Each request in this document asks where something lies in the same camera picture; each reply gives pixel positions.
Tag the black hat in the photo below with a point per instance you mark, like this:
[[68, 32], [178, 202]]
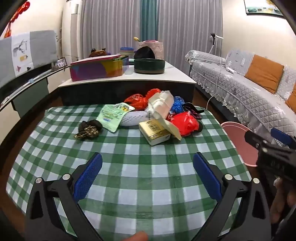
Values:
[[144, 53]]

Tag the framed wall picture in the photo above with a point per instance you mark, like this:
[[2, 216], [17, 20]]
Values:
[[261, 8]]

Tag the orange cushion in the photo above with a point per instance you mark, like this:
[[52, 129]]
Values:
[[263, 73], [291, 99]]

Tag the person's right hand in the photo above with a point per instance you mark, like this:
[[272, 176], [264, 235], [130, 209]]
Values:
[[279, 201]]

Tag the stack of coloured plastic bowls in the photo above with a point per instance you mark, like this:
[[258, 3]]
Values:
[[126, 51]]

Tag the red hanging decoration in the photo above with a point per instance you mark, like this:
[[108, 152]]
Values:
[[18, 11]]

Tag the grey curtain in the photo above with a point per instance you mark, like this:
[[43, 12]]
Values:
[[111, 27], [189, 27]]

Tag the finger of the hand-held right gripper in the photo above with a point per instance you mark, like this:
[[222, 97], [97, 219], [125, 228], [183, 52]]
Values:
[[256, 141], [282, 136]]

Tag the white power adapter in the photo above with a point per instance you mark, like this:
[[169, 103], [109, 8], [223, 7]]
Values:
[[231, 70]]

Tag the green printed pouch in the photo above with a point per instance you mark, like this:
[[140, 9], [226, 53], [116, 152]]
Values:
[[111, 115]]

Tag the dark green round container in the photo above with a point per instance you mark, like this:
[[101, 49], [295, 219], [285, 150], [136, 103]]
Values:
[[149, 66]]

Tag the small photo frame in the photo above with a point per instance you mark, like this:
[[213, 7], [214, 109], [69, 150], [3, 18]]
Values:
[[61, 63]]

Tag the dry twig decoration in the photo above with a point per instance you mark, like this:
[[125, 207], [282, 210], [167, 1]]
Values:
[[59, 41]]

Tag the person's left hand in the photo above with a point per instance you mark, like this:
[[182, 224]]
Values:
[[136, 236]]

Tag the grey quilted covered sofa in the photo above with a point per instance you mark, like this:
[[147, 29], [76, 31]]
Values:
[[242, 92]]

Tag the clear packet of white straws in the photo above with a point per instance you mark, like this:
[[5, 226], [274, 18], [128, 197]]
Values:
[[161, 104]]

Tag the pink patterned bag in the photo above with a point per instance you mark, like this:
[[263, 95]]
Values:
[[158, 49]]

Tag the white standing air conditioner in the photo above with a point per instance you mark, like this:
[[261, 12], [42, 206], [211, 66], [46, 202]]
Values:
[[72, 32]]

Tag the white top coffee table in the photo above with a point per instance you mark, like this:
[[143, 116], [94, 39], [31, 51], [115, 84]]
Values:
[[175, 74]]

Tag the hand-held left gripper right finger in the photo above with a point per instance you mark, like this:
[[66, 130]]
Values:
[[208, 177]]

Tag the brown ceramic teapot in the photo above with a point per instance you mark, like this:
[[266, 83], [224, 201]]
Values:
[[98, 52]]

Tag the gold tissue packet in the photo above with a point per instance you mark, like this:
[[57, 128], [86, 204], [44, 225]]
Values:
[[155, 134]]

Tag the teal curtain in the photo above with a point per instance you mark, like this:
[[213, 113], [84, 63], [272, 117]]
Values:
[[149, 20]]

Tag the white foam net sleeve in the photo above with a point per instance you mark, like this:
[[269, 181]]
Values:
[[134, 117]]

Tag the green checked tablecloth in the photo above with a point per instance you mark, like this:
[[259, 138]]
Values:
[[138, 162]]

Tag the white floor stand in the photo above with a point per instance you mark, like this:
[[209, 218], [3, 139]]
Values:
[[216, 38]]

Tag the red plastic bag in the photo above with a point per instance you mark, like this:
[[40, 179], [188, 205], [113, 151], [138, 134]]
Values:
[[136, 100], [185, 122]]

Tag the magenta and black wrapper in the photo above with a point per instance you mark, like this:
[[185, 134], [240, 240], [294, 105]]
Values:
[[192, 109]]

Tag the grey television dust cover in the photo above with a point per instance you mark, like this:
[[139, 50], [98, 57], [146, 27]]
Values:
[[37, 51]]

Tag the multicoloured tin box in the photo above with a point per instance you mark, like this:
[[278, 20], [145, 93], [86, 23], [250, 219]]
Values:
[[92, 70]]

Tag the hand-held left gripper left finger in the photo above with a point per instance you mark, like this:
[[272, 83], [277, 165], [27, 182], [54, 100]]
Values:
[[90, 176]]

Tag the pink plastic bin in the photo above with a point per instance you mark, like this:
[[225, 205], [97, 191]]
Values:
[[238, 141]]

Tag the dark television cabinet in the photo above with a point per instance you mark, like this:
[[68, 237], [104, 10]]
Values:
[[30, 99]]

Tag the yellow artificial flower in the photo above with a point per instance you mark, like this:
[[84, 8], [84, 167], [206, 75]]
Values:
[[136, 39]]

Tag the brown and gold wrapper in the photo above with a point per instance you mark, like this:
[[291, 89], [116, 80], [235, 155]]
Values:
[[89, 129]]

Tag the light blue stick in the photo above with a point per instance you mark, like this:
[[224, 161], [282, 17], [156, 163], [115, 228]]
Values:
[[38, 77]]

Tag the blue plastic bag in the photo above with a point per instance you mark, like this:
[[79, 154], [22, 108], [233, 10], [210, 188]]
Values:
[[178, 104]]

